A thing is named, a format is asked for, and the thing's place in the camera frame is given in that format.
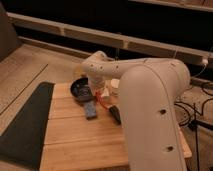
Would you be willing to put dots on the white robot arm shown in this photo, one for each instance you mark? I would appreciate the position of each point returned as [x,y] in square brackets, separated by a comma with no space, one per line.
[147,90]

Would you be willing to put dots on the black rectangular block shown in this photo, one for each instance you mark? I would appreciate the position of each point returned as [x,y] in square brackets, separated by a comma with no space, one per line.
[115,113]

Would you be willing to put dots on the white power plug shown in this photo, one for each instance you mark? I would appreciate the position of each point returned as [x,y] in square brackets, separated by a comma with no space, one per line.
[204,61]

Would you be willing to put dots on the small clear bottle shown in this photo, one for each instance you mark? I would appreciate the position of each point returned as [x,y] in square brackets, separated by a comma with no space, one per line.
[105,93]

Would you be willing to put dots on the wooden shelf rail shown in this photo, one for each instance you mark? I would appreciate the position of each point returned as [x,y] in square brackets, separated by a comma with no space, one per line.
[133,44]

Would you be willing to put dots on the black frying pan blue handle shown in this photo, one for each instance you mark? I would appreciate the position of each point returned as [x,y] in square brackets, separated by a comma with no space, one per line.
[83,95]

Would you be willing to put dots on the dark green floor mat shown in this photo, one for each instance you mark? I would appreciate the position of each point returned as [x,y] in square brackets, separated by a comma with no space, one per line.
[22,142]

